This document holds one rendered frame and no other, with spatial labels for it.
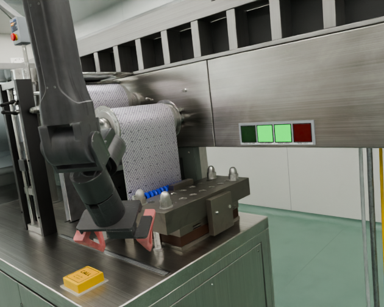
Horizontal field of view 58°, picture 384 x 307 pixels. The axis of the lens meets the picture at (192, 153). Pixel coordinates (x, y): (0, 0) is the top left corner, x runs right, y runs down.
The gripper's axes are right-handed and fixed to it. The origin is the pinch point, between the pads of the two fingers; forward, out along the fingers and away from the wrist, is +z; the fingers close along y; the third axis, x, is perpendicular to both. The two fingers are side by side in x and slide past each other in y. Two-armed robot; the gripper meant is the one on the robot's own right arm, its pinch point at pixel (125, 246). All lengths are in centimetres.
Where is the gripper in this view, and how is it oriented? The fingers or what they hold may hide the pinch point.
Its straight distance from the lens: 70.3
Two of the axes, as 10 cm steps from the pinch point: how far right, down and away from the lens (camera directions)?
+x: -1.3, 6.3, -7.7
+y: -9.7, 0.7, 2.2
